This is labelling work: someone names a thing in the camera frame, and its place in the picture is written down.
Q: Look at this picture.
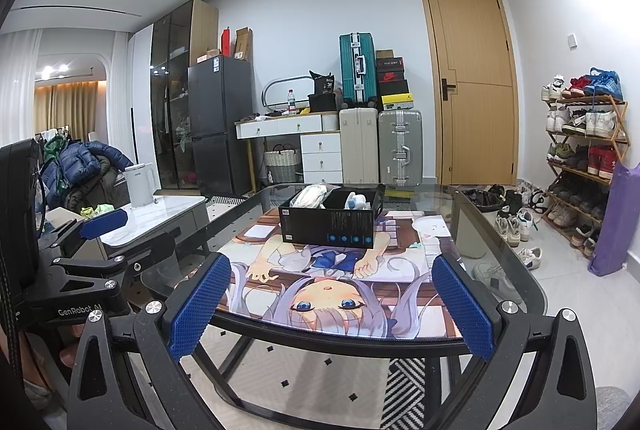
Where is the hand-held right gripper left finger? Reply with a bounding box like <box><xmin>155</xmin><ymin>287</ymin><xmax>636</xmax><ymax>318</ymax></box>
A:
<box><xmin>67</xmin><ymin>252</ymin><xmax>233</xmax><ymax>430</ymax></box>

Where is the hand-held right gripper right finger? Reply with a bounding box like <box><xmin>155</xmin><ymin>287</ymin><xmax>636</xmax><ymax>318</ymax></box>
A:
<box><xmin>431</xmin><ymin>252</ymin><xmax>598</xmax><ymax>430</ymax></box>

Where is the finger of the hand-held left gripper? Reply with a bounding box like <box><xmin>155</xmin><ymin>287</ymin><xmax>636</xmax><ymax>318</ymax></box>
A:
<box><xmin>41</xmin><ymin>207</ymin><xmax>129</xmax><ymax>257</ymax></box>
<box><xmin>49</xmin><ymin>228</ymin><xmax>184</xmax><ymax>299</ymax></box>

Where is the black cardboard box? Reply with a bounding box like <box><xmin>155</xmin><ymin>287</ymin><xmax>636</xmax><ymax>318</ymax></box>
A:
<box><xmin>278</xmin><ymin>183</ymin><xmax>387</xmax><ymax>251</ymax></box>

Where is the cream webbing roll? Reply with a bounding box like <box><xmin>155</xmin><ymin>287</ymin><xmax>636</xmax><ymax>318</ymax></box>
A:
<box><xmin>291</xmin><ymin>184</ymin><xmax>331</xmax><ymax>211</ymax></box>

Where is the person's left hand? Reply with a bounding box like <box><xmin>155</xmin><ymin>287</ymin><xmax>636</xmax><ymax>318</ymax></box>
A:
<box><xmin>59</xmin><ymin>328</ymin><xmax>84</xmax><ymax>367</ymax></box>

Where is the grey marble side table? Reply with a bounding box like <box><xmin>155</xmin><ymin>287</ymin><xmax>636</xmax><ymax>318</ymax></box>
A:
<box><xmin>47</xmin><ymin>192</ymin><xmax>210</xmax><ymax>261</ymax></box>

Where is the white electric kettle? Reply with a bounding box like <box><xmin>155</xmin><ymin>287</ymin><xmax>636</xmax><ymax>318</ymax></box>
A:
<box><xmin>122</xmin><ymin>162</ymin><xmax>156</xmax><ymax>208</ymax></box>

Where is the blue down jacket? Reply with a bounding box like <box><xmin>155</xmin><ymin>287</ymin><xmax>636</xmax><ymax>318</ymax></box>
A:
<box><xmin>40</xmin><ymin>141</ymin><xmax>133</xmax><ymax>203</ymax></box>

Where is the cluster of loose sneakers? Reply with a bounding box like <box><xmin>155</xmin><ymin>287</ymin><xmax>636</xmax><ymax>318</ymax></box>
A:
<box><xmin>475</xmin><ymin>182</ymin><xmax>551</xmax><ymax>305</ymax></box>

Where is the glass top table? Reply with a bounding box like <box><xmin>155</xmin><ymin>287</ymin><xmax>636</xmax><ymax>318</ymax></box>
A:
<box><xmin>140</xmin><ymin>182</ymin><xmax>546</xmax><ymax>430</ymax></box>

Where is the black garbage bag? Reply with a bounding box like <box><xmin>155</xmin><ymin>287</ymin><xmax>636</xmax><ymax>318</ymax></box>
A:
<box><xmin>462</xmin><ymin>187</ymin><xmax>506</xmax><ymax>211</ymax></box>

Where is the printed cartoon desk mat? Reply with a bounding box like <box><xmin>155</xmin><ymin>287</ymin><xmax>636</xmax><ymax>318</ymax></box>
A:
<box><xmin>212</xmin><ymin>210</ymin><xmax>465</xmax><ymax>342</ymax></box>

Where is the white sheer curtain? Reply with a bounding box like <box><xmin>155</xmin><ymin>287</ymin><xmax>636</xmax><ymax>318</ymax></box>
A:
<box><xmin>0</xmin><ymin>30</ymin><xmax>43</xmax><ymax>145</ymax></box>

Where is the dark glass display cabinet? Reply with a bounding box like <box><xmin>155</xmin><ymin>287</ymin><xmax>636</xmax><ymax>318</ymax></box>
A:
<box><xmin>150</xmin><ymin>0</ymin><xmax>219</xmax><ymax>191</ymax></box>

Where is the dark grey fridge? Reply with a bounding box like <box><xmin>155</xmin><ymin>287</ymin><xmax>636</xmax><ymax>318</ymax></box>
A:
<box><xmin>187</xmin><ymin>56</ymin><xmax>256</xmax><ymax>198</ymax></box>

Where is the wicker basket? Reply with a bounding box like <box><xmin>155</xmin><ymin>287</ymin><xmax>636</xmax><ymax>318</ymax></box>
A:
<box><xmin>263</xmin><ymin>144</ymin><xmax>303</xmax><ymax>183</ymax></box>

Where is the silver suitcase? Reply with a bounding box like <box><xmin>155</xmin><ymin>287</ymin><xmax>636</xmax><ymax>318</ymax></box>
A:
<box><xmin>377</xmin><ymin>109</ymin><xmax>425</xmax><ymax>188</ymax></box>

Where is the purple bag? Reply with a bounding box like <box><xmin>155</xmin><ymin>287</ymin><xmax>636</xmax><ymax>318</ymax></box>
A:
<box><xmin>587</xmin><ymin>160</ymin><xmax>640</xmax><ymax>278</ymax></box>

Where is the white desk with drawers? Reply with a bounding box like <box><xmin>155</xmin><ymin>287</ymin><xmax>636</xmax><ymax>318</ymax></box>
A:
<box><xmin>235</xmin><ymin>112</ymin><xmax>343</xmax><ymax>195</ymax></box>

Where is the person's grey pants leg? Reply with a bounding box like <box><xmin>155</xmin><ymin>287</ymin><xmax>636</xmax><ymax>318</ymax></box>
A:
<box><xmin>595</xmin><ymin>385</ymin><xmax>636</xmax><ymax>430</ymax></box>

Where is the cream suitcase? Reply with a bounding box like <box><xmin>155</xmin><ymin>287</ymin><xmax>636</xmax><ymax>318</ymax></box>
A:
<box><xmin>339</xmin><ymin>106</ymin><xmax>380</xmax><ymax>185</ymax></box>

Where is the wooden shoe rack with shoes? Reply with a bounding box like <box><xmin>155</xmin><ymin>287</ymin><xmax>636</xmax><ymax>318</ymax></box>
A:
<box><xmin>541</xmin><ymin>67</ymin><xmax>626</xmax><ymax>255</ymax></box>

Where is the brown cardboard box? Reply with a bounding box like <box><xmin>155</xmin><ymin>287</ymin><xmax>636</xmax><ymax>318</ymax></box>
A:
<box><xmin>235</xmin><ymin>27</ymin><xmax>253</xmax><ymax>60</ymax></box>

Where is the black paper bag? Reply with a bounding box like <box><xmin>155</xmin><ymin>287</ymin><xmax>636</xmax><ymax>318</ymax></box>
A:
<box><xmin>307</xmin><ymin>70</ymin><xmax>343</xmax><ymax>113</ymax></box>

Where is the wooden door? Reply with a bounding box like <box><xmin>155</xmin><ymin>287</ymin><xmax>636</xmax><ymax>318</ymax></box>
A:
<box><xmin>419</xmin><ymin>0</ymin><xmax>517</xmax><ymax>187</ymax></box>

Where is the teal suitcase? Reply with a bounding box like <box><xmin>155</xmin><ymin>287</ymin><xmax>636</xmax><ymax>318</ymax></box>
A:
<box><xmin>339</xmin><ymin>32</ymin><xmax>378</xmax><ymax>106</ymax></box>

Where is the oval white frame mirror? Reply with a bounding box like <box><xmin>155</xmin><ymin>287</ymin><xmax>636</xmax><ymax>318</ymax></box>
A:
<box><xmin>262</xmin><ymin>77</ymin><xmax>341</xmax><ymax>113</ymax></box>

